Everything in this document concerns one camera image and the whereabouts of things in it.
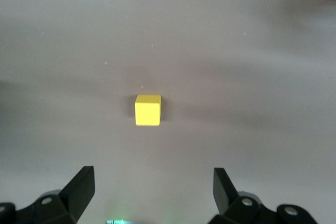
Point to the yellow wooden block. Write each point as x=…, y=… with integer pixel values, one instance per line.
x=147, y=111

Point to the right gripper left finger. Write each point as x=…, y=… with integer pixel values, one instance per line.
x=76, y=195

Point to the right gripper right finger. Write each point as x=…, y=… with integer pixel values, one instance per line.
x=228, y=195

